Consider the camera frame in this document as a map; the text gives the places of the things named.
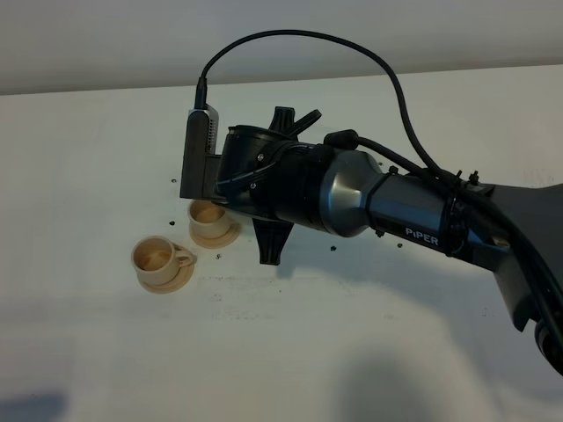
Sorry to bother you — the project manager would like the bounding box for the beige front cup saucer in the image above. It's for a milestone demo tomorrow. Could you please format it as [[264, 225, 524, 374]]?
[[135, 256, 196, 295]]

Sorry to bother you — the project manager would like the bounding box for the beige rear teacup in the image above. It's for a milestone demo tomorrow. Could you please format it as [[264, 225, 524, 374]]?
[[187, 200, 238, 240]]

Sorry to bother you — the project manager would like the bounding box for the beige front teacup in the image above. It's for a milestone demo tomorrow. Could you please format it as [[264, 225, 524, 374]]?
[[131, 236, 196, 287]]

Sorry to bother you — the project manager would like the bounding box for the beige teacup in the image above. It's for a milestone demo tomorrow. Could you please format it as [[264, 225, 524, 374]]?
[[187, 200, 238, 240], [131, 236, 196, 287]]

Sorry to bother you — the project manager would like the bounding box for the beige cup saucer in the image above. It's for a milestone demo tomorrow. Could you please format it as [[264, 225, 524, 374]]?
[[135, 256, 196, 295], [189, 223, 241, 249]]

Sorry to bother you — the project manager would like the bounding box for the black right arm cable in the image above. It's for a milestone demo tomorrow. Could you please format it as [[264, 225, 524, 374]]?
[[194, 29, 563, 326]]

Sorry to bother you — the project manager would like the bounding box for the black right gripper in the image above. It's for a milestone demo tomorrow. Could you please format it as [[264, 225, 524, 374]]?
[[216, 107, 322, 266]]

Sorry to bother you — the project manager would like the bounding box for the beige rear cup saucer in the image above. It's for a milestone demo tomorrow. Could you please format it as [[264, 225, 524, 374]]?
[[189, 223, 241, 249]]

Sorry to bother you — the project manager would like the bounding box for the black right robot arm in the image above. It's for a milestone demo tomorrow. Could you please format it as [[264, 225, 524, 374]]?
[[216, 113, 562, 369]]

